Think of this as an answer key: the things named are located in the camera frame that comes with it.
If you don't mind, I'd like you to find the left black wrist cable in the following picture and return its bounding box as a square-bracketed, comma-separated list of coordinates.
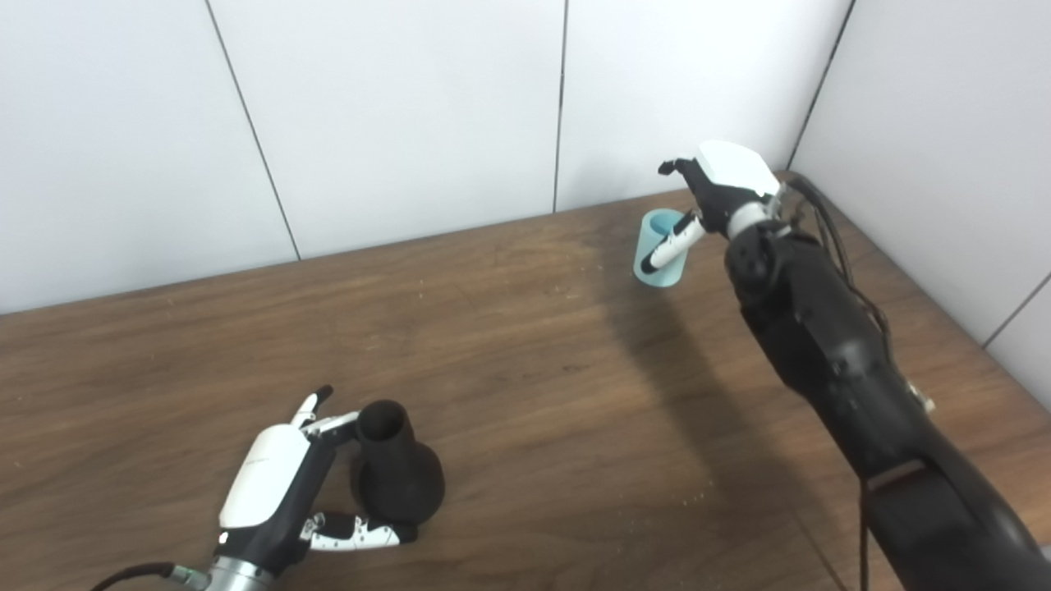
[89, 561, 213, 591]

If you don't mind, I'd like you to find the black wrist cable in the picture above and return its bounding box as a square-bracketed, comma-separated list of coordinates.
[89, 561, 213, 591]
[780, 174, 896, 591]

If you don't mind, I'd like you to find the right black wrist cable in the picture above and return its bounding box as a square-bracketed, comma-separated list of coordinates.
[780, 174, 896, 591]

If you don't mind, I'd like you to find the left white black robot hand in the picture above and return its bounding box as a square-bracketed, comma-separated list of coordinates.
[215, 384, 418, 577]

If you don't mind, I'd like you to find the black funnel-shaped nozzle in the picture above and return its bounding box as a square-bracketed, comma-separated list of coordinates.
[351, 400, 447, 527]

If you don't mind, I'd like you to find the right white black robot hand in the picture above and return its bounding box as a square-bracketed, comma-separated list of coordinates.
[639, 140, 782, 276]

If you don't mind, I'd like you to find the light-blue cylindrical hose piece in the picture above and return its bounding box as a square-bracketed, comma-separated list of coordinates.
[632, 208, 695, 289]

